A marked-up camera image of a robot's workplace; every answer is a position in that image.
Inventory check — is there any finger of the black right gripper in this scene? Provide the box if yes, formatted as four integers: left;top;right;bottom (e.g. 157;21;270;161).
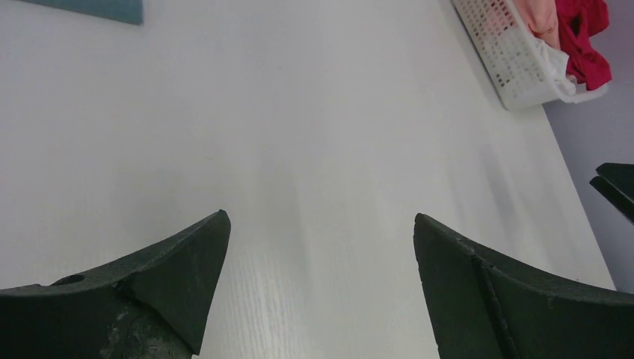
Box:
590;162;633;224

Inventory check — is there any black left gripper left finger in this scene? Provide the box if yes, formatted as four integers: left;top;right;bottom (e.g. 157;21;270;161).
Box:
1;210;231;358

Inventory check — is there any white t shirt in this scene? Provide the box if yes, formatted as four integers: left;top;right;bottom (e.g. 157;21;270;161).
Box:
534;38;576;96

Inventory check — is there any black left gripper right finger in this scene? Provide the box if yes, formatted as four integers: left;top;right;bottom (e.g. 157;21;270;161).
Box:
413;214;633;358

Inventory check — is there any red t shirt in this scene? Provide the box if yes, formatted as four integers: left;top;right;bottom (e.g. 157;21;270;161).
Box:
555;0;612;90

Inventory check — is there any pink t shirt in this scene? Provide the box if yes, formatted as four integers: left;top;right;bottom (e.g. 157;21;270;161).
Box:
514;0;561;49

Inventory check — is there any folded blue t shirt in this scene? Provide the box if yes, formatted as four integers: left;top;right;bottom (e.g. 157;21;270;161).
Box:
24;0;144;25

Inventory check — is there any white plastic laundry basket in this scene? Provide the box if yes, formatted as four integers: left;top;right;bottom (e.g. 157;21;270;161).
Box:
452;1;609;110

